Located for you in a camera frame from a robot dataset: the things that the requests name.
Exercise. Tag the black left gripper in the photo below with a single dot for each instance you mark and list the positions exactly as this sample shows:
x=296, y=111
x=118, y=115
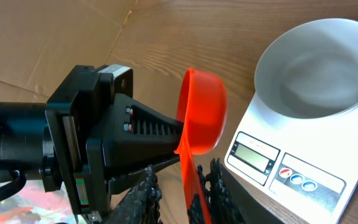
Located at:
x=92, y=131

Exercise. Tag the white digital kitchen scale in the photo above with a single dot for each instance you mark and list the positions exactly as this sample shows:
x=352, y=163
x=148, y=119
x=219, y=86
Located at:
x=310, y=166

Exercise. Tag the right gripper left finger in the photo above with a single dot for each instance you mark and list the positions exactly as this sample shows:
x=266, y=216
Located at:
x=141, y=205

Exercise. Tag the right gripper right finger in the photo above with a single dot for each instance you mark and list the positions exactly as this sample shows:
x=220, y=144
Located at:
x=219, y=197

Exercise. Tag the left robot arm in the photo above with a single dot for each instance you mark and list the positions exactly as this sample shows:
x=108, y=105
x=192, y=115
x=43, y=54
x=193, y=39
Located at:
x=27, y=150

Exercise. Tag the cardboard side panel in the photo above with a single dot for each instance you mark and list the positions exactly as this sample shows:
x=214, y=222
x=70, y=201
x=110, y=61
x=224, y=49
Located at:
x=41, y=41

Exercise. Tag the pale grey round bowl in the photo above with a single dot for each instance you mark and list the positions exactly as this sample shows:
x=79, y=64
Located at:
x=311, y=71

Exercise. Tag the red plastic measuring scoop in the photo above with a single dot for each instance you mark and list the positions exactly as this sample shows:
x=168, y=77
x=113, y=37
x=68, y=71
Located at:
x=202, y=107

